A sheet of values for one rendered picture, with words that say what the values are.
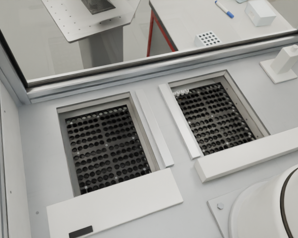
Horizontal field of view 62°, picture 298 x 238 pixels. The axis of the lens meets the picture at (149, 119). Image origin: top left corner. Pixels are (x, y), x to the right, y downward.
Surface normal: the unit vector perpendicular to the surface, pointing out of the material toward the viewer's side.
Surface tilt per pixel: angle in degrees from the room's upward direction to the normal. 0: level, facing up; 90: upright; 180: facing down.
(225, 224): 0
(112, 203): 0
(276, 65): 90
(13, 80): 90
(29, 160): 0
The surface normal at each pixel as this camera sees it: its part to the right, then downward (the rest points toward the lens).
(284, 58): -0.94, 0.25
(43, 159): 0.08, -0.53
